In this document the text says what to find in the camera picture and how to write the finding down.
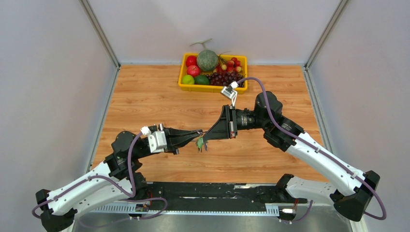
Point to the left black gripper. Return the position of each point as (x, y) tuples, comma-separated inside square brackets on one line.
[(177, 138)]

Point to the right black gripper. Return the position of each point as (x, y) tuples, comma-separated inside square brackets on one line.
[(222, 129)]

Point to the metal keyring with keys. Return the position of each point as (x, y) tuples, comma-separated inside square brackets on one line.
[(205, 147)]

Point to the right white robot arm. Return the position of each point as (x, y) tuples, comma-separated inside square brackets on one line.
[(349, 190)]

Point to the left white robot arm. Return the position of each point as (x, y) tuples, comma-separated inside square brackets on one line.
[(114, 179)]

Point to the dark purple grape bunch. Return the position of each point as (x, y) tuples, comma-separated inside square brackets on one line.
[(223, 79)]

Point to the dark green avocado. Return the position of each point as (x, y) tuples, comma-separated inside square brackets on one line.
[(201, 80)]

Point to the light green lime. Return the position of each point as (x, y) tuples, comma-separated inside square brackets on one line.
[(188, 80)]

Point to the pink red apple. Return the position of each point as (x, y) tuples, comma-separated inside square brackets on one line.
[(193, 70)]

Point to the red cherry bunch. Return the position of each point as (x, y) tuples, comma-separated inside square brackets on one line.
[(228, 64)]

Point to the green netted melon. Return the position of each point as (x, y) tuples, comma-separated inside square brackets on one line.
[(207, 60)]

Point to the yellow plastic tray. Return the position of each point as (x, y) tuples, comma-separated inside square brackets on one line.
[(207, 88)]

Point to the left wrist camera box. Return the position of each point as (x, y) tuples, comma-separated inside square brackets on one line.
[(157, 139)]

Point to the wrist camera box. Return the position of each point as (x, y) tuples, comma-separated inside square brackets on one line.
[(157, 139), (230, 93)]

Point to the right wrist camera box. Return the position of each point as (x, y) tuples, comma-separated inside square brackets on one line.
[(230, 93)]

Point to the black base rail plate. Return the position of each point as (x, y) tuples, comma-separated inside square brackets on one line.
[(213, 196)]

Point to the white slotted cable duct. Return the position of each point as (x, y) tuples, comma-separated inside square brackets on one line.
[(134, 208)]

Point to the left aluminium corner post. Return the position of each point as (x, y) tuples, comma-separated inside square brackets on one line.
[(100, 32)]

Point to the aluminium corner post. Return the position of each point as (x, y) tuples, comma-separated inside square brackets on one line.
[(100, 32), (327, 31)]

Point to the right aluminium corner post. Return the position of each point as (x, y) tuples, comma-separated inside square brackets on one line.
[(327, 31)]

